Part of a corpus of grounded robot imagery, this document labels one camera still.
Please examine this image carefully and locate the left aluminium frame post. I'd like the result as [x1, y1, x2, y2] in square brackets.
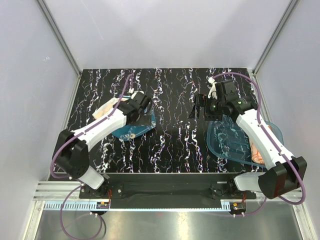
[35, 0, 82, 78]

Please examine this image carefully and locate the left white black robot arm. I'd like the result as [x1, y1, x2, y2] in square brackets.
[52, 91, 154, 198]

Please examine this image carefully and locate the right small connector board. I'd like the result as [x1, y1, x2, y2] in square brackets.
[230, 202, 247, 214]

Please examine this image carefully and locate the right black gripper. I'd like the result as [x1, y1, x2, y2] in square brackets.
[188, 93, 225, 122]

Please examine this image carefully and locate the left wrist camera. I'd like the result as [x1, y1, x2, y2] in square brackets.
[128, 88, 145, 99]

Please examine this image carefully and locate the aluminium frame post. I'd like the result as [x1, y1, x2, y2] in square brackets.
[35, 0, 82, 78]
[252, 0, 300, 77]

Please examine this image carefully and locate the small connector board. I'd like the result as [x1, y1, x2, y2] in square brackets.
[96, 201, 110, 210]
[230, 202, 247, 214]

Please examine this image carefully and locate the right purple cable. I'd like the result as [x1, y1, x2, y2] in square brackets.
[212, 72, 307, 217]

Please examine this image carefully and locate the purple cable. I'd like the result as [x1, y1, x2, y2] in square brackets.
[212, 72, 307, 217]
[50, 74, 135, 238]

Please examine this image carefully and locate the left small connector board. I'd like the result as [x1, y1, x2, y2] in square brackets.
[96, 201, 110, 210]

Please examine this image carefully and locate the blue translucent plastic tray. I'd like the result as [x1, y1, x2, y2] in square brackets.
[207, 110, 291, 169]

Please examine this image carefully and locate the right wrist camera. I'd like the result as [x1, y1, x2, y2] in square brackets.
[207, 76, 217, 99]

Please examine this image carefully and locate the teal and cream towel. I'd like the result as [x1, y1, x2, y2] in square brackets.
[92, 97, 156, 141]

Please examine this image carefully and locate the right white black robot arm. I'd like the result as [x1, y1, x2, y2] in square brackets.
[189, 80, 307, 199]

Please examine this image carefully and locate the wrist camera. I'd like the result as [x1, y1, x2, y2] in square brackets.
[128, 88, 145, 99]
[207, 76, 217, 99]

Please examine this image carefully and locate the aluminium front rail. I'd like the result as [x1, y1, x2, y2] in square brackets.
[33, 181, 303, 202]

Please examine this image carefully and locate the slotted grey cable duct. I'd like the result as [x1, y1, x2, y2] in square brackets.
[43, 201, 247, 213]

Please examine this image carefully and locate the orange cartoon print towel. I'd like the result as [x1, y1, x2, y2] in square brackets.
[249, 137, 265, 165]

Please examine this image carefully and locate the right aluminium frame post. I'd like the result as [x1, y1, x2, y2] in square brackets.
[252, 0, 300, 77]

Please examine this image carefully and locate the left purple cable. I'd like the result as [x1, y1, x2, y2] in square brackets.
[50, 74, 135, 238]

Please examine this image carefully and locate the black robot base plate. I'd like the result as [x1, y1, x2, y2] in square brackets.
[79, 173, 256, 211]

